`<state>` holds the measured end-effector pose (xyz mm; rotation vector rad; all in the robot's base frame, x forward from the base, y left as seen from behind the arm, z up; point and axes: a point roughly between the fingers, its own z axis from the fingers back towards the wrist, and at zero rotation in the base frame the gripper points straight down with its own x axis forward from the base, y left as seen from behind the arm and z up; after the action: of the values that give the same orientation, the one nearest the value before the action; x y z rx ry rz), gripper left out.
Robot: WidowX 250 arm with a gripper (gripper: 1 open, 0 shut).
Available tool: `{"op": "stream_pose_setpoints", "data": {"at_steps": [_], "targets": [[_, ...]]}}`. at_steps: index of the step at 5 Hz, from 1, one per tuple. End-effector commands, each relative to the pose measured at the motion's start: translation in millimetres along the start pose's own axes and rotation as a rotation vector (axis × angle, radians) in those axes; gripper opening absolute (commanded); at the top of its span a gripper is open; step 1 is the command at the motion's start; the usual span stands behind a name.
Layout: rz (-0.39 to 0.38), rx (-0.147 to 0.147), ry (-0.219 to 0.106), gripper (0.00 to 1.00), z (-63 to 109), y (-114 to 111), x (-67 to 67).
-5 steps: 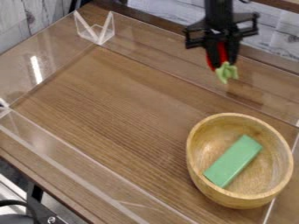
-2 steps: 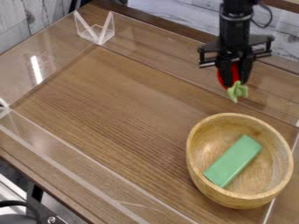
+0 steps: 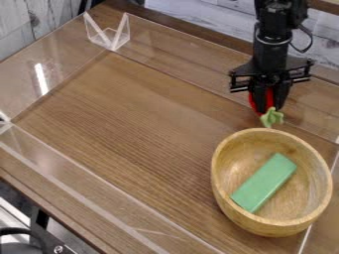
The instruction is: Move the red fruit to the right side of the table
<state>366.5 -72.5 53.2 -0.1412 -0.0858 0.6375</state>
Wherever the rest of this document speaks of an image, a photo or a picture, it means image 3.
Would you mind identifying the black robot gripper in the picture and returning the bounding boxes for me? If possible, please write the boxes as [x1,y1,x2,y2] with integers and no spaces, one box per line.
[229,57,314,114]

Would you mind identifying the red plush strawberry green leaves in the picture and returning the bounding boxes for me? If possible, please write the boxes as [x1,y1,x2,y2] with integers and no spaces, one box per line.
[249,88,282,128]

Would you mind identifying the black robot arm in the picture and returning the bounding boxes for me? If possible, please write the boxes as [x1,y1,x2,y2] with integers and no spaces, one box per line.
[229,0,313,115]

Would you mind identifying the green rectangular block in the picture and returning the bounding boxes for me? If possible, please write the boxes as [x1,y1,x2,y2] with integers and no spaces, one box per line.
[230,153,296,213]

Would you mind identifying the light wooden bowl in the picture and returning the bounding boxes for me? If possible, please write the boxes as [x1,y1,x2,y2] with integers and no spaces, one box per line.
[210,128,333,237]

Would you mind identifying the clear acrylic tray barrier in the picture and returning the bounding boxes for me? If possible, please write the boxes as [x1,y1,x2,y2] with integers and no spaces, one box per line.
[0,8,339,254]

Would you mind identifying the black table leg bracket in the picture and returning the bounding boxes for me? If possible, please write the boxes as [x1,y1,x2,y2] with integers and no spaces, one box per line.
[30,207,78,254]

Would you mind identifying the black cable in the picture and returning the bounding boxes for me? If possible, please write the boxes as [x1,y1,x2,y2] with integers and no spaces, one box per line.
[0,226,43,254]

